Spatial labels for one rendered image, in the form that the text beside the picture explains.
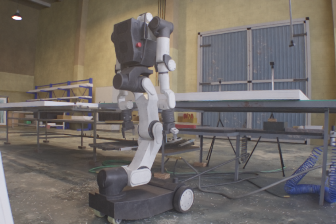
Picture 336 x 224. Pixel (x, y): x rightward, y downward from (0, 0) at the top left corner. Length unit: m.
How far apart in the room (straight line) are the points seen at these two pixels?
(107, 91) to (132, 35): 10.38
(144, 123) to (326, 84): 7.34
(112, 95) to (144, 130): 9.95
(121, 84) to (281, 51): 7.63
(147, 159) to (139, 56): 0.73
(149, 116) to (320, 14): 7.97
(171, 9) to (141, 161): 9.37
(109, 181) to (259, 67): 7.82
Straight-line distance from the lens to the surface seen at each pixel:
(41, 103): 4.24
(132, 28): 1.79
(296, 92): 2.06
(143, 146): 1.92
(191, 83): 9.99
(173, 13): 10.76
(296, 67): 8.77
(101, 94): 12.35
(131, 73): 1.77
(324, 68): 8.78
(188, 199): 1.98
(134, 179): 1.78
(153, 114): 1.91
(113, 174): 1.70
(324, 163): 2.36
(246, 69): 9.14
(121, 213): 1.68
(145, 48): 1.82
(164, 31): 1.78
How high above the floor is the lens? 0.70
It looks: level
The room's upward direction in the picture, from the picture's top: 1 degrees clockwise
